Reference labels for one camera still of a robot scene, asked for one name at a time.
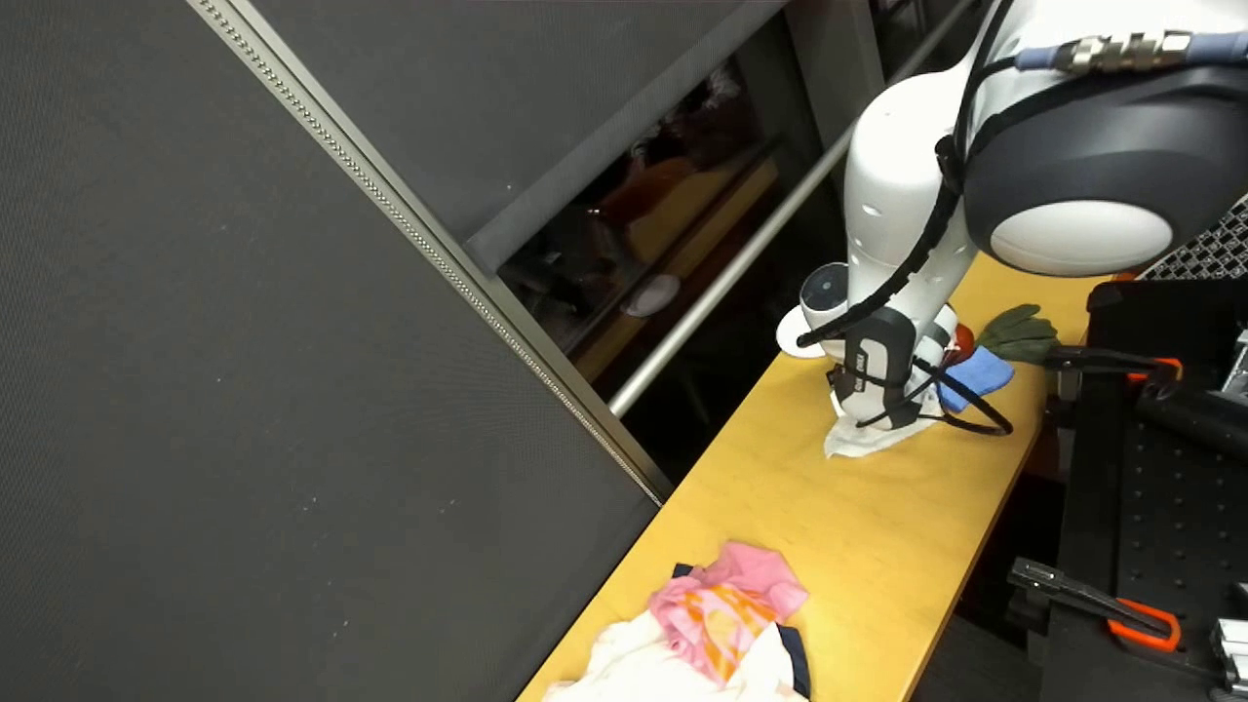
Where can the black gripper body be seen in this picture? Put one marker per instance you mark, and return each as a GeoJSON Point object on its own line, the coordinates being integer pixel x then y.
{"type": "Point", "coordinates": [873, 381]}

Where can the black orange clamp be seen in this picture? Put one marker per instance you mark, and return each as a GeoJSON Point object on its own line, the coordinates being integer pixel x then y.
{"type": "Point", "coordinates": [1122, 364]}
{"type": "Point", "coordinates": [1126, 623]}

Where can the red ball toy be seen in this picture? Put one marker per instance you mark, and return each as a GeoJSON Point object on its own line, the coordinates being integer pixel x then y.
{"type": "Point", "coordinates": [966, 341]}

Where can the black orange clamp lower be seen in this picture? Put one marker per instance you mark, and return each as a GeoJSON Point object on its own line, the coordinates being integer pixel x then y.
{"type": "Point", "coordinates": [1126, 623]}

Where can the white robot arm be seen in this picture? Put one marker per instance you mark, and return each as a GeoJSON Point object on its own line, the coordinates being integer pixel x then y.
{"type": "Point", "coordinates": [1072, 137]}

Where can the black orange clamp upper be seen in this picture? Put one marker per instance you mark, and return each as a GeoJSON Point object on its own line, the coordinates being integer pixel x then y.
{"type": "Point", "coordinates": [1122, 364]}

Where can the cream white shirt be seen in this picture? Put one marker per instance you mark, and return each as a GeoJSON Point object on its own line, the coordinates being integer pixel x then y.
{"type": "Point", "coordinates": [634, 666]}

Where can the pink orange shirt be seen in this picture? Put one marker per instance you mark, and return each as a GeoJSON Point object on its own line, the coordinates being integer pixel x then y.
{"type": "Point", "coordinates": [719, 611]}

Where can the dark green cloth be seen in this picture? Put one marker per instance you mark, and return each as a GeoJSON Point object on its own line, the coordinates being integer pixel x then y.
{"type": "Point", "coordinates": [1018, 332]}

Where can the blue sponge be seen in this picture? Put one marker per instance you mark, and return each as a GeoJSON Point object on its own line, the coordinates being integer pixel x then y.
{"type": "Point", "coordinates": [979, 373]}

